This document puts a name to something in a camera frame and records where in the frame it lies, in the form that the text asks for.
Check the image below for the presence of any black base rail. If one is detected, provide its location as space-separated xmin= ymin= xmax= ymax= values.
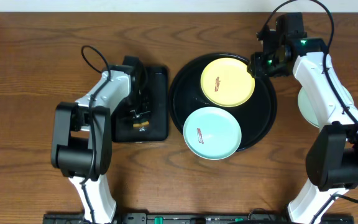
xmin=42 ymin=213 xmax=355 ymax=224

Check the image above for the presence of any orange green sponge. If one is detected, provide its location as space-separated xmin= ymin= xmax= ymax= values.
xmin=132 ymin=120 xmax=150 ymax=128

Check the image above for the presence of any black round tray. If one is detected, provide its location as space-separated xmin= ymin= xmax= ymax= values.
xmin=168 ymin=53 xmax=277 ymax=152

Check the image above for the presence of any mint plate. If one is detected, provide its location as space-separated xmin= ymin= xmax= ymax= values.
xmin=298 ymin=82 xmax=358 ymax=131
xmin=183 ymin=107 xmax=242 ymax=160

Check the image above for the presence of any yellow plate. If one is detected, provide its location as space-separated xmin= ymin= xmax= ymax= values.
xmin=200 ymin=57 xmax=255 ymax=107

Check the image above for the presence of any black rectangular tray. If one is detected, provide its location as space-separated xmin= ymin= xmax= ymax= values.
xmin=111 ymin=66 xmax=169 ymax=142

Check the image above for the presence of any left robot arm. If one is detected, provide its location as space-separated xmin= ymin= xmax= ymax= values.
xmin=51 ymin=65 xmax=147 ymax=223

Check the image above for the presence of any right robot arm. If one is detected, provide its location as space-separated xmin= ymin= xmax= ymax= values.
xmin=248 ymin=26 xmax=358 ymax=223

